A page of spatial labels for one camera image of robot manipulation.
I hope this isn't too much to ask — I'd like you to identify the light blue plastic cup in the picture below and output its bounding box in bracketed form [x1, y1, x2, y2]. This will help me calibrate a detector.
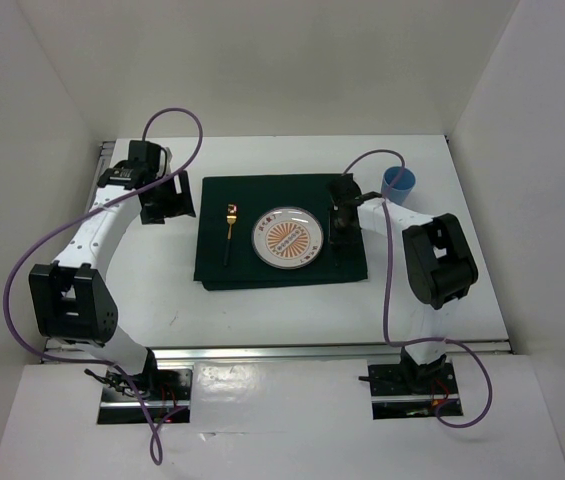
[381, 166, 416, 205]

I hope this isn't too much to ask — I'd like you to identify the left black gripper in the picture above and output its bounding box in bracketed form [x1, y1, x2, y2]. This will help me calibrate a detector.
[140, 170, 195, 225]

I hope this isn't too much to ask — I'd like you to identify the purple cable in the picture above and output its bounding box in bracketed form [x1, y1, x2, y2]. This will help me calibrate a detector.
[2, 107, 205, 464]
[341, 149, 493, 429]

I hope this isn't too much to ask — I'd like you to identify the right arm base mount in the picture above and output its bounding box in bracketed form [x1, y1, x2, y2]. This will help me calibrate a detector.
[358, 362, 463, 420]

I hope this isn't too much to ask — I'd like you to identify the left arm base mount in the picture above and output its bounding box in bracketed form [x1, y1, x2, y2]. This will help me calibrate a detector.
[84, 368, 193, 425]

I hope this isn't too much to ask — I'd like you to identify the aluminium frame rail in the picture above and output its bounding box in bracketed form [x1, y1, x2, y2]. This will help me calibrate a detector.
[41, 139, 513, 364]

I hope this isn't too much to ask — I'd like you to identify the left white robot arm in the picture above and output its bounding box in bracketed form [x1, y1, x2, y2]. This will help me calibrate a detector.
[28, 140, 195, 399]

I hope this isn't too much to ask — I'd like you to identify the gold knife black handle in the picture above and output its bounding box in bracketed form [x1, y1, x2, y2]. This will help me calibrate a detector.
[332, 246, 342, 268]

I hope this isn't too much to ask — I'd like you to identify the dark green cloth napkin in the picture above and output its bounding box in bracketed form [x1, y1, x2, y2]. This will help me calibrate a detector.
[194, 173, 368, 291]

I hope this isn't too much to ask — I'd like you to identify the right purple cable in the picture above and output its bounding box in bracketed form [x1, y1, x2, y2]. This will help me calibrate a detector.
[341, 149, 493, 429]

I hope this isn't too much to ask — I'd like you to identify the orange patterned plate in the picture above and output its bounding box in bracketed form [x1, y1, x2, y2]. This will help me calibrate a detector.
[251, 207, 325, 270]

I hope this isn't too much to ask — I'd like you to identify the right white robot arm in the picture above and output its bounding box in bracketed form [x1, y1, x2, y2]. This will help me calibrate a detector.
[327, 174, 478, 392]

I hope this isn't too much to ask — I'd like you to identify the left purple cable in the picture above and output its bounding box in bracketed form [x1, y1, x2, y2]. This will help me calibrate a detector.
[2, 107, 205, 464]

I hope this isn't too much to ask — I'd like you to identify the gold fork black handle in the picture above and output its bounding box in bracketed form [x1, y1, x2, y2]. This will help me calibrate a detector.
[223, 204, 238, 267]

